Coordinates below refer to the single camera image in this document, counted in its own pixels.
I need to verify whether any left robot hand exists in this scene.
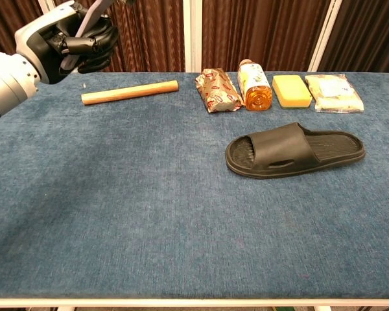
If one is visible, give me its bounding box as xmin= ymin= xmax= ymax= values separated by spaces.
xmin=14 ymin=0 xmax=119 ymax=86

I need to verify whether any lavender plastic brush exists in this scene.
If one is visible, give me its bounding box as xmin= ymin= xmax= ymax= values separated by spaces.
xmin=60 ymin=0 xmax=117 ymax=71

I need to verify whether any black slipper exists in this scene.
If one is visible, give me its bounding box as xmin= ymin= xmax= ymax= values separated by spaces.
xmin=225 ymin=122 xmax=366 ymax=180

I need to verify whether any brown curtain screen panel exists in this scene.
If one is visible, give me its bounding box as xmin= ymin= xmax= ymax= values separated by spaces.
xmin=189 ymin=0 xmax=341 ymax=73
xmin=309 ymin=0 xmax=389 ymax=80
xmin=0 ymin=0 xmax=53 ymax=58
xmin=38 ymin=0 xmax=195 ymax=73

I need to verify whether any wooden rolling pin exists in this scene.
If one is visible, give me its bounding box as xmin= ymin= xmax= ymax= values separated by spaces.
xmin=80 ymin=80 xmax=180 ymax=106

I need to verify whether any brown foil snack packet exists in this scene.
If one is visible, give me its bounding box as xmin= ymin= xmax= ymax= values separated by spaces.
xmin=194 ymin=67 xmax=242 ymax=113

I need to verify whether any blue table cloth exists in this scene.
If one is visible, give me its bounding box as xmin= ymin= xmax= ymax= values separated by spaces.
xmin=0 ymin=71 xmax=389 ymax=301

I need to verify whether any amber tea bottle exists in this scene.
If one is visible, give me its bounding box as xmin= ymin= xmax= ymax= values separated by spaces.
xmin=237 ymin=58 xmax=273 ymax=111

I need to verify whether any yellow sponge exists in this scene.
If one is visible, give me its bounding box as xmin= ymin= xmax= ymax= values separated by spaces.
xmin=272 ymin=75 xmax=313 ymax=109

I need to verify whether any clear bag of snacks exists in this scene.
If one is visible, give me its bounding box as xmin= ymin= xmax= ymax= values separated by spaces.
xmin=304 ymin=73 xmax=365 ymax=114

